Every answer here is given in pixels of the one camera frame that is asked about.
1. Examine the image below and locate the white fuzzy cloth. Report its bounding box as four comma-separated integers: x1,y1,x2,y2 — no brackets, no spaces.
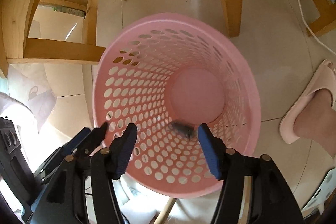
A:
0,91,38,132

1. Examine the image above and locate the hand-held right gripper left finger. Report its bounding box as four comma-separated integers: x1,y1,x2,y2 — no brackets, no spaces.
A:
32,123,138,224

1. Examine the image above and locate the pink perforated plastic basket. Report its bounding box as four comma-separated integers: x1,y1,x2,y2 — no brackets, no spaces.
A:
92,13,261,199

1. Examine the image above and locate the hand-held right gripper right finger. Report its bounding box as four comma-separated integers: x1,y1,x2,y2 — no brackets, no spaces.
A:
198,123,305,224

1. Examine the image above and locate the white paper bag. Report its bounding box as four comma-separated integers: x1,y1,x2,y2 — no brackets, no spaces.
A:
5,64,57,135

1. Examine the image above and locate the white printed box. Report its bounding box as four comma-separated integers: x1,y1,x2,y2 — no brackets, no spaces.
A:
302,169,335,214

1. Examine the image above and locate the flat printed box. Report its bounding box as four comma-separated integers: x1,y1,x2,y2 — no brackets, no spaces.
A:
51,5,87,18

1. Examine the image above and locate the wooden chair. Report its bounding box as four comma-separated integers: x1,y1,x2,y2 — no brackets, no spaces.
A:
0,0,130,78

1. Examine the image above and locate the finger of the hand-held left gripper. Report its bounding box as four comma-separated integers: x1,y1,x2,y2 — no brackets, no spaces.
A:
75,122,109,159
35,127,92,185

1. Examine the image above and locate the wooden stick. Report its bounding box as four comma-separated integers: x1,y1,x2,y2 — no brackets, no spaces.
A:
154,198,177,224

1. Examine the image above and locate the pink slipper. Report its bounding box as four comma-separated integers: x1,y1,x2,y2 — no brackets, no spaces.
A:
279,59,336,144

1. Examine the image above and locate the person's foot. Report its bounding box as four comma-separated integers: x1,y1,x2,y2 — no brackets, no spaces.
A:
293,89,336,139

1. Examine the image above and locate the dark blurred object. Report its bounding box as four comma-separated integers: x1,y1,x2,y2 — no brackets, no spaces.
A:
169,120,198,141

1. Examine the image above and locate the white cardboard sheet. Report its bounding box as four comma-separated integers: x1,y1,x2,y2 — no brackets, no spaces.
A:
119,179,163,224

